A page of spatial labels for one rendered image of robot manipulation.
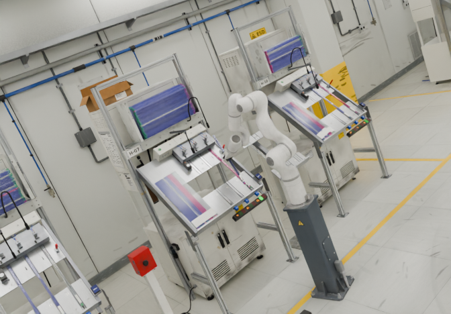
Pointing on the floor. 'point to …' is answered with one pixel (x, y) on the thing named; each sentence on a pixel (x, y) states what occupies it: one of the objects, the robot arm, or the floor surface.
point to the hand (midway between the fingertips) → (228, 158)
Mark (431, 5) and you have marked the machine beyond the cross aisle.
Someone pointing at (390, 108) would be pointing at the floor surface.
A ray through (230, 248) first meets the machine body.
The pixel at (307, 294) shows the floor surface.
